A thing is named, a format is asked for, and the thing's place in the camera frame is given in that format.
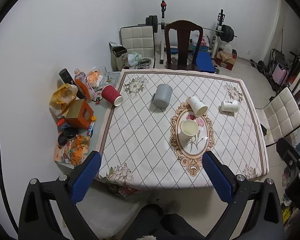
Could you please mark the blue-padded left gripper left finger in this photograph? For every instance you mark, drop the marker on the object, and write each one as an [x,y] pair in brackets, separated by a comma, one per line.
[37,219]

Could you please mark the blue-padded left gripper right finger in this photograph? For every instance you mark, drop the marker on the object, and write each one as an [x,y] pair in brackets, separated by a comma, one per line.
[265,218]

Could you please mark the white bamboo-print paper cup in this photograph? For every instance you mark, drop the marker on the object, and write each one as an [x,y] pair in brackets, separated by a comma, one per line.
[188,130]

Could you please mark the white paper cup far right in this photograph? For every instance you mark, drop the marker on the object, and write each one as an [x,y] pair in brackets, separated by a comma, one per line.
[230,106]

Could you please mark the white floral paper cup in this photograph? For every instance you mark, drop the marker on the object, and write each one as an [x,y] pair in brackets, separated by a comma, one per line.
[198,107]

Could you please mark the red ribbed paper cup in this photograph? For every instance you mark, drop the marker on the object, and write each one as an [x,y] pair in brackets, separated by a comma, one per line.
[110,94]

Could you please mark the colourful orange paper packet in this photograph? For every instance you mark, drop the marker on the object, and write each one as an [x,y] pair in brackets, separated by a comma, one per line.
[74,152]

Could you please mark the small red-blue box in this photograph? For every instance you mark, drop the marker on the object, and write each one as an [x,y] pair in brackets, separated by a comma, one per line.
[62,124]

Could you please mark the small blue-label vial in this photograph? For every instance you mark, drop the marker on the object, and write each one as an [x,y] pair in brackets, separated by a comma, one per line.
[90,129]

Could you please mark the white padded chair right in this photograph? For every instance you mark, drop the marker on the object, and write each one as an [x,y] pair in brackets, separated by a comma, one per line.
[280,117]

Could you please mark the white padded chair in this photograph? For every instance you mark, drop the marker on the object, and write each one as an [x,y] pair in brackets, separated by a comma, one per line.
[280,117]
[139,39]

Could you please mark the orange gift box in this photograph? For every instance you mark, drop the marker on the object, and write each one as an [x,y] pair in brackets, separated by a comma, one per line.
[79,114]

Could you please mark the yellow plastic bag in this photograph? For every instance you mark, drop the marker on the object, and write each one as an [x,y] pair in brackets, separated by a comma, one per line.
[61,99]

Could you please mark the patterned white tablecloth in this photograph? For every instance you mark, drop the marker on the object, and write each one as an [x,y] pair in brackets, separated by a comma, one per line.
[168,119]

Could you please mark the orange-white drink bottle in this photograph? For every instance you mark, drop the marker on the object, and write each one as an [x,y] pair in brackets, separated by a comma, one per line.
[82,82]

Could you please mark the black cylinder speaker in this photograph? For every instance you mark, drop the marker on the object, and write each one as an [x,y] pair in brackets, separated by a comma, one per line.
[67,78]

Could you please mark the orange snack wrapper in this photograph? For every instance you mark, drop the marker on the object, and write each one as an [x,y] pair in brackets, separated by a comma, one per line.
[96,75]

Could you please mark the grey plastic mug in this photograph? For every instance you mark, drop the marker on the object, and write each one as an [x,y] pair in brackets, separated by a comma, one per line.
[161,97]

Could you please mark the brown cardboard box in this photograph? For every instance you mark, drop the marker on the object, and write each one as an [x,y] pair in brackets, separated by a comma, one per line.
[226,60]

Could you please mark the blue bench pad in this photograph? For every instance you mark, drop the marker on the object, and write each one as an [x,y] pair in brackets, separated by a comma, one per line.
[202,62]

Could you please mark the black patterned gift bag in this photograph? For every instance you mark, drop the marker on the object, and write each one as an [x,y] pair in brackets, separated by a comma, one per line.
[118,57]

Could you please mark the barbell with black plates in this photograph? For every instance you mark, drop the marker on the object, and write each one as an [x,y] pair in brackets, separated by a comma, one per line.
[225,33]

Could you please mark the white padded chair left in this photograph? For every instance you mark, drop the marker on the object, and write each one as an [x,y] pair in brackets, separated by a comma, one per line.
[139,39]

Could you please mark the dark wooden chair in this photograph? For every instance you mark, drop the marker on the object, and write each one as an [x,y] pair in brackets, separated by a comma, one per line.
[183,39]

